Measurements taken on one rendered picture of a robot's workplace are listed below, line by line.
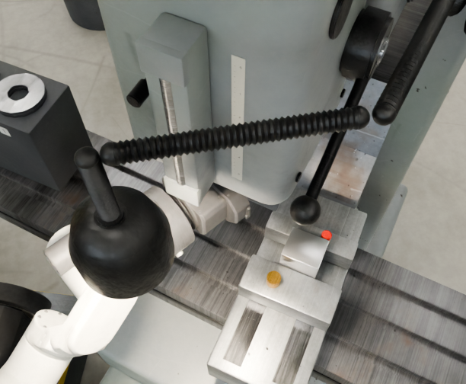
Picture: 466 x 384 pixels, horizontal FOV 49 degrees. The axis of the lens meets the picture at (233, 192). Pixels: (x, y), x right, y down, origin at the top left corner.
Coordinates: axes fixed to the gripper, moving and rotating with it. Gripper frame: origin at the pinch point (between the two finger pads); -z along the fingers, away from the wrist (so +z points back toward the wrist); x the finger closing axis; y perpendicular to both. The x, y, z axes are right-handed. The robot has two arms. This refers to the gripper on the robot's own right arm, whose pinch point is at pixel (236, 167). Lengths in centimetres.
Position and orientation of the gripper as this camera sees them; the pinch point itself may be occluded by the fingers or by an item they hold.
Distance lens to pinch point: 69.8
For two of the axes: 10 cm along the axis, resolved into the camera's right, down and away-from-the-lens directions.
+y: -0.1, 5.3, 8.5
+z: -7.4, 5.6, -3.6
